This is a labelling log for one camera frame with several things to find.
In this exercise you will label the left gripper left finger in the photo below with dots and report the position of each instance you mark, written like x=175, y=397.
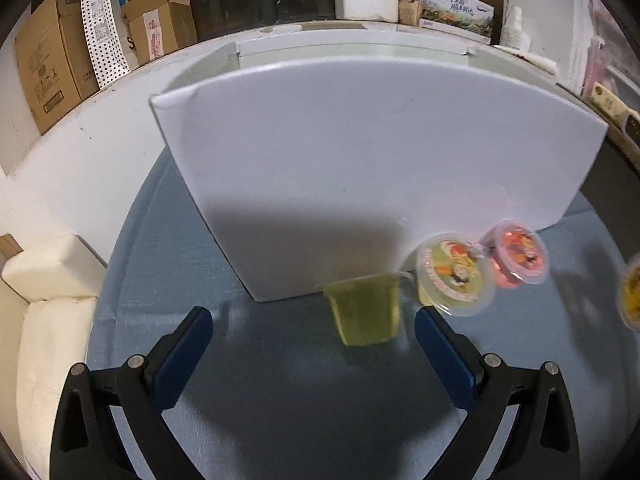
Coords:
x=176, y=356

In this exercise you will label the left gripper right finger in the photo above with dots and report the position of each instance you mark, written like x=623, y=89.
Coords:
x=452, y=356

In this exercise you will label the pink jelly cup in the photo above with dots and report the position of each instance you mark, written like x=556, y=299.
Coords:
x=516, y=255

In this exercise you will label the cartoon lid jelly cup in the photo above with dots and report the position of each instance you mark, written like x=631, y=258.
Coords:
x=453, y=275

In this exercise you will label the pale green jelly cup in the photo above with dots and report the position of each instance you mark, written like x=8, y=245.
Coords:
x=365, y=310

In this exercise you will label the white cushioned sofa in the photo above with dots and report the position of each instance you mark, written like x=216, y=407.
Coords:
x=48, y=298

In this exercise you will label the gold lid jelly cup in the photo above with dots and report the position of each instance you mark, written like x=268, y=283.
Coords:
x=628, y=298

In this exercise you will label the white cardboard storage box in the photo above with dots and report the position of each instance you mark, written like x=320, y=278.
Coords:
x=310, y=171

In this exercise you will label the plastic drawer organizer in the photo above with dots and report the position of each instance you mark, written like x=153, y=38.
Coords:
x=612, y=74

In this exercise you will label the white plastic bottle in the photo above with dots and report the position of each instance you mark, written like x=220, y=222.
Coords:
x=512, y=34

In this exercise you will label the large brown cardboard box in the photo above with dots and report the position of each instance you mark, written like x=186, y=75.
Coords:
x=53, y=61

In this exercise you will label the open small cardboard box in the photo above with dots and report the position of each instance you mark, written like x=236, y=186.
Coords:
x=159, y=27

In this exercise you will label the printed landscape carton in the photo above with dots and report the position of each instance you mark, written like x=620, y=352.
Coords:
x=472, y=19

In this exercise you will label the white dotted shopping bag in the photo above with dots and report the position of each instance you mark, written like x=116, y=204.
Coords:
x=110, y=45

